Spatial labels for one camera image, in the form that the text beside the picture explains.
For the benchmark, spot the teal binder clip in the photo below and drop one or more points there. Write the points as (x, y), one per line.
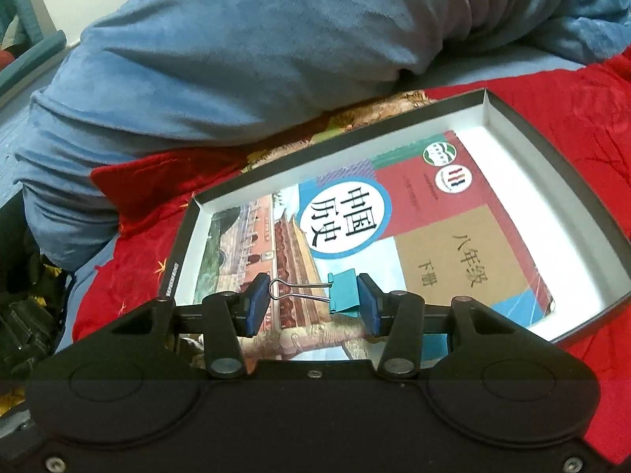
(339, 292)

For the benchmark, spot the Chinese history textbook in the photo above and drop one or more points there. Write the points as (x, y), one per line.
(421, 218)

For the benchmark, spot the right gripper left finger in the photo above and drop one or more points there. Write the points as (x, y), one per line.
(251, 306)

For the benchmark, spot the blue plush blanket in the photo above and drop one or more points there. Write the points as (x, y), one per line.
(158, 74)

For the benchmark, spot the black shallow cardboard box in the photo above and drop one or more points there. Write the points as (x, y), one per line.
(578, 249)

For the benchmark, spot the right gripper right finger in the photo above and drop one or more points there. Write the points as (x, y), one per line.
(378, 310)

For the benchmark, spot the red embroidered quilt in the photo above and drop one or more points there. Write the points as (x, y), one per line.
(585, 114)

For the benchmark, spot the black clothing pile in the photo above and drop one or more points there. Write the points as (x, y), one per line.
(34, 296)

